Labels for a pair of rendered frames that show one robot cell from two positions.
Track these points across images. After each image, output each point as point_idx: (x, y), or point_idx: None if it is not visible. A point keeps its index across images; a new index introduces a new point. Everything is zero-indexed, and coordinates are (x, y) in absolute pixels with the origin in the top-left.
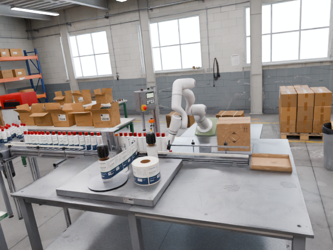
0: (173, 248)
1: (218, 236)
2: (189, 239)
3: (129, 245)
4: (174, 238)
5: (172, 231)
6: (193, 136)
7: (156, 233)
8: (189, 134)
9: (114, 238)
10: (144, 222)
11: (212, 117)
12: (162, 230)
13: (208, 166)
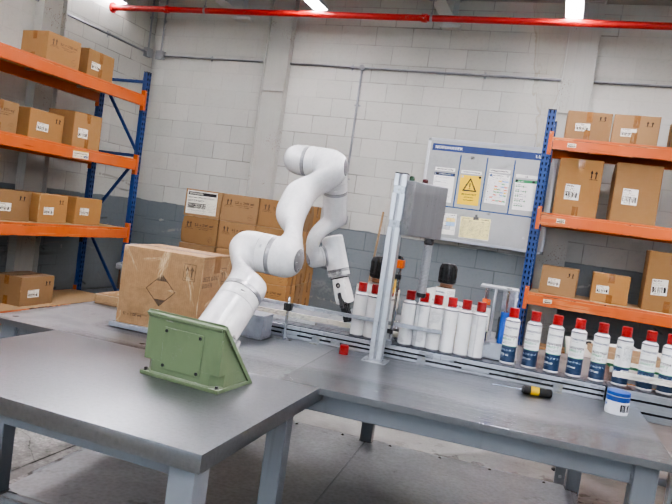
0: (324, 456)
1: (236, 456)
2: (293, 461)
3: (409, 473)
4: (322, 466)
5: (327, 475)
6: (260, 377)
7: (360, 478)
8: (274, 388)
9: (446, 487)
10: (395, 501)
11: (168, 312)
12: (348, 480)
13: None
